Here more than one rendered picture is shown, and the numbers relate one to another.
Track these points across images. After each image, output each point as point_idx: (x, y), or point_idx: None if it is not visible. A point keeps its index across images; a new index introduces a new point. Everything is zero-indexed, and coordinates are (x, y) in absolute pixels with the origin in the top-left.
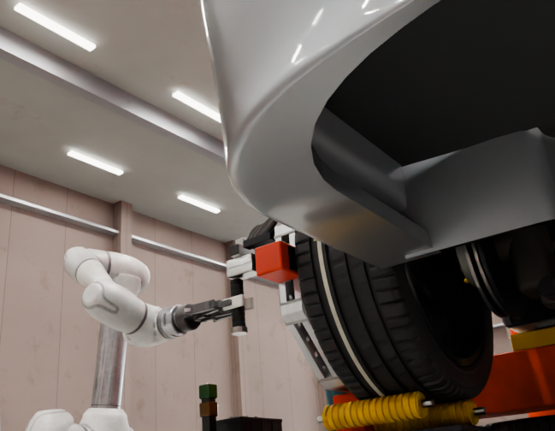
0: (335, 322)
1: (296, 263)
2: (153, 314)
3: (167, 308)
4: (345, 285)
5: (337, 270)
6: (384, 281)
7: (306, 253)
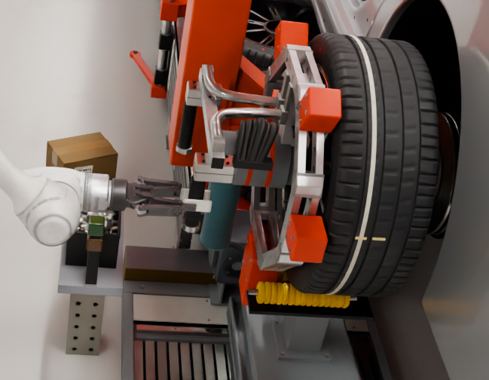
0: (337, 287)
1: (326, 247)
2: (80, 197)
3: (96, 188)
4: (367, 274)
5: (366, 265)
6: (401, 280)
7: (341, 244)
